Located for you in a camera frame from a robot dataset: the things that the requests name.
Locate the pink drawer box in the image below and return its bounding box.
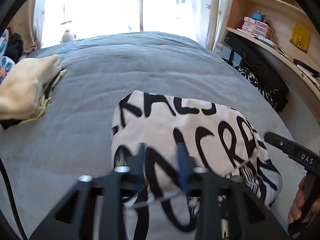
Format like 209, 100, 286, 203
241, 17, 273, 38

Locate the black fuzzy garment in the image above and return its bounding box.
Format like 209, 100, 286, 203
4, 33, 24, 63

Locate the black folded garment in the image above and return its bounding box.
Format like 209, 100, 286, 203
0, 119, 23, 130

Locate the blue bed blanket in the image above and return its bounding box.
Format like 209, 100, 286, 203
1, 33, 290, 233

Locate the wooden bookshelf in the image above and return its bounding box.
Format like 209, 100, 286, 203
224, 0, 320, 120

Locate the white sheer curtain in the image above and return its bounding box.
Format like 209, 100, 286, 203
33, 0, 232, 49

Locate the white black graffiti jacket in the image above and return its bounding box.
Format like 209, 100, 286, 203
111, 90, 283, 239

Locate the blue floral folded quilt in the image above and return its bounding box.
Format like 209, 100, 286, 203
0, 29, 15, 84

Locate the white blue cardboard box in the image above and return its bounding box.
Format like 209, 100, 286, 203
213, 42, 242, 67

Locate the white plush toy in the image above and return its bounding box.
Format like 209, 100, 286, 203
60, 30, 76, 43

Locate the right hand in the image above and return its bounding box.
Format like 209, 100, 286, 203
288, 176, 320, 224

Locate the black white patterned clothes pile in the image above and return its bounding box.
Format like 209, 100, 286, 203
225, 32, 289, 112

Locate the cream fluffy folded sweater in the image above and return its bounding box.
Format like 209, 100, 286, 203
1, 54, 62, 121

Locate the yellow cloth on shelf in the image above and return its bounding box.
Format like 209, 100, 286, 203
290, 23, 310, 53

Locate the beige floral curtain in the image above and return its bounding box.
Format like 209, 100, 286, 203
9, 0, 40, 53

